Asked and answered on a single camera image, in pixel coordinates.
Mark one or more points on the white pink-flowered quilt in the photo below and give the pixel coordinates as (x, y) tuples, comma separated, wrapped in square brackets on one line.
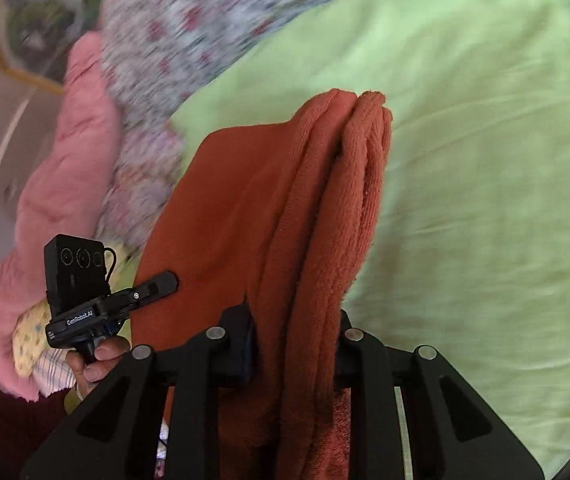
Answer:
[(205, 20)]

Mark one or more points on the person's left forearm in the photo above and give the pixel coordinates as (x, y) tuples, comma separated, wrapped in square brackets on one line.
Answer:
[(10, 425)]

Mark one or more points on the pink quilt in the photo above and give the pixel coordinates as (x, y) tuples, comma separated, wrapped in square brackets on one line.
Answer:
[(65, 185)]

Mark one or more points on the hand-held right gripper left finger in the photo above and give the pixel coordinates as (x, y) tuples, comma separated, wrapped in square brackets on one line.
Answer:
[(237, 350)]

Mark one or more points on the plaid cloth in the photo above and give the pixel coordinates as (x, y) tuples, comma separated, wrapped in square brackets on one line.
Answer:
[(52, 367)]

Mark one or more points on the gold framed picture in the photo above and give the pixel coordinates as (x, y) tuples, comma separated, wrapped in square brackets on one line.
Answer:
[(40, 25)]

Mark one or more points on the orange knit sweater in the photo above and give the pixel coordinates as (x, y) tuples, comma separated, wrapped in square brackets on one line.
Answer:
[(225, 210)]

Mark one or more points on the light green bed sheet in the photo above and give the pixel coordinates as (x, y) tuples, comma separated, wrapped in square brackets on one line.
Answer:
[(465, 160)]

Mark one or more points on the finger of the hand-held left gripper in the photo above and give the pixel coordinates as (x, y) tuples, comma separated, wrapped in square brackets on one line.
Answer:
[(157, 284)]

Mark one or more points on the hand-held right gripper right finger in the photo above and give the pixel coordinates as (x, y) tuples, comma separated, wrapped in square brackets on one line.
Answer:
[(347, 360)]

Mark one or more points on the person's left hand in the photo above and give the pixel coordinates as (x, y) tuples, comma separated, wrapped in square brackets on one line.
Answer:
[(100, 352)]

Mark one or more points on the lilac floral blanket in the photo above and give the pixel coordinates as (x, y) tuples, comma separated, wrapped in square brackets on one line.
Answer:
[(140, 185)]

